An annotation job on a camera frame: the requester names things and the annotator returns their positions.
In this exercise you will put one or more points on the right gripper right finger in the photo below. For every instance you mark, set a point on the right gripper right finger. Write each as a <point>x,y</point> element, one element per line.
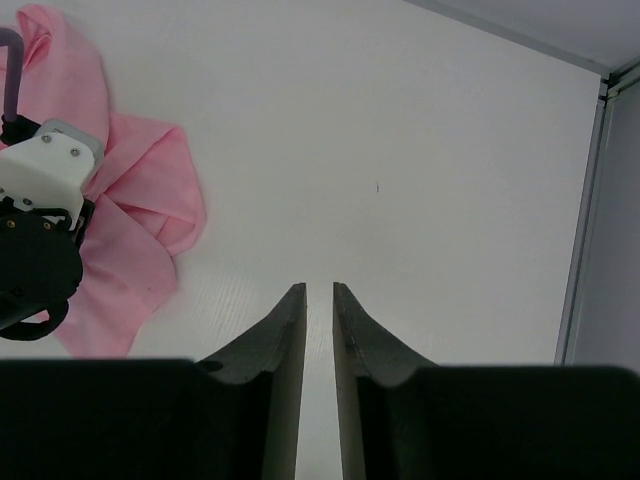
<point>382,418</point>

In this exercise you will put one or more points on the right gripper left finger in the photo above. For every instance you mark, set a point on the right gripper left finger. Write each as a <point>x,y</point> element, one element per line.
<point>252,403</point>

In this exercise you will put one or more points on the pink t shirt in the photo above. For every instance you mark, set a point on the pink t shirt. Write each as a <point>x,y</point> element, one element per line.
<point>146,193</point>

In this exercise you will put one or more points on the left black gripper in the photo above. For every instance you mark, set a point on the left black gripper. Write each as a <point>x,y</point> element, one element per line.
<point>41,268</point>

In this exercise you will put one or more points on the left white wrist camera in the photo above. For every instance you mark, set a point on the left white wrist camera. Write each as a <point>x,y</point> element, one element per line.
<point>51,169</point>

